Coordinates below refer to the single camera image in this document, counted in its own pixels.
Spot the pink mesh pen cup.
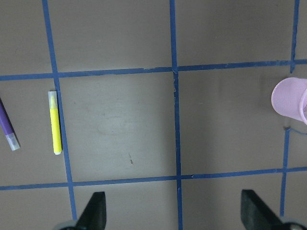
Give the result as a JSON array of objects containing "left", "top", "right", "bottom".
[{"left": 271, "top": 77, "right": 307, "bottom": 124}]

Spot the yellow highlighter pen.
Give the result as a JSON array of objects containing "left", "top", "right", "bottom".
[{"left": 48, "top": 91, "right": 62, "bottom": 155}]

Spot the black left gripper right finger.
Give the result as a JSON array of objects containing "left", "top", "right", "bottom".
[{"left": 240, "top": 189, "right": 288, "bottom": 230}]

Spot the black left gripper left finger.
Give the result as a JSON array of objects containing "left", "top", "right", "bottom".
[{"left": 74, "top": 192, "right": 106, "bottom": 230}]

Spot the purple highlighter pen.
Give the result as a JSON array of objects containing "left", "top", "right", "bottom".
[{"left": 0, "top": 101, "right": 20, "bottom": 151}]

